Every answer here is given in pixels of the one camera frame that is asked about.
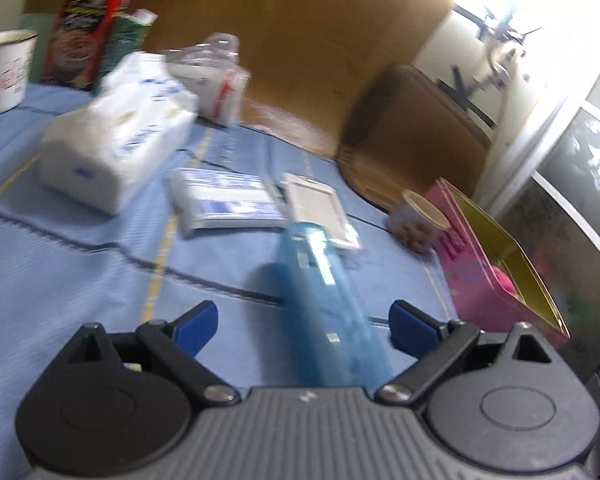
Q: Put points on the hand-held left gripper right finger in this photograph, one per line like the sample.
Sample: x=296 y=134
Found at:
x=405 y=327

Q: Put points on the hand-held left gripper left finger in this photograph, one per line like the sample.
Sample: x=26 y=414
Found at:
x=195 y=327

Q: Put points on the pink tin box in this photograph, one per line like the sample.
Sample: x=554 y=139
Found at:
x=475 y=280

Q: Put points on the blue plastic bottle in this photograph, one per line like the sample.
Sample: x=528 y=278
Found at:
x=320 y=310

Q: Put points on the pink knitted toy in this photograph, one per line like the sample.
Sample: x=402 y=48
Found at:
x=506 y=281

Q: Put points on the paper snack cup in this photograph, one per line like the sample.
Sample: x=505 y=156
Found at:
x=415 y=220

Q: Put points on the blue white wipes packet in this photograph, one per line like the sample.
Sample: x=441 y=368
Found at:
x=225 y=202

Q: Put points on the blue tablecloth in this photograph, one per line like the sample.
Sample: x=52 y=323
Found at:
x=80 y=270

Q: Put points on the clear plastic blister pack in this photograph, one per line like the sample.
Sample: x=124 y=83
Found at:
x=315 y=207

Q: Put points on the brown chair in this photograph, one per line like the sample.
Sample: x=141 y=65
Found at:
x=410 y=140

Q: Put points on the white tissue pack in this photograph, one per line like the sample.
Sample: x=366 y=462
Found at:
x=110 y=145

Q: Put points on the white jar with red band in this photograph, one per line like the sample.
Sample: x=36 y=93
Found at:
x=225 y=92

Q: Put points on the black tape strips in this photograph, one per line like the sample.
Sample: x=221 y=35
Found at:
x=467 y=97

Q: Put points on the clear plastic bag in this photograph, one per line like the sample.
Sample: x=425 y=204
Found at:
x=200 y=57

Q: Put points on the white power strip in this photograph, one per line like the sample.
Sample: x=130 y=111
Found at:
x=500 y=50

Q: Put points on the green carton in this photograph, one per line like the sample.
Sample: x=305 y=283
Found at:
x=127 y=40

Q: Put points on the white enamel mug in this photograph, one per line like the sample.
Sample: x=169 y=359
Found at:
x=5 y=75

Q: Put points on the red tin box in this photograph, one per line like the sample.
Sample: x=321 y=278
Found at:
x=85 y=25

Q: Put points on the glass door with white frame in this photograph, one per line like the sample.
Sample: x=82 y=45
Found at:
x=580 y=185

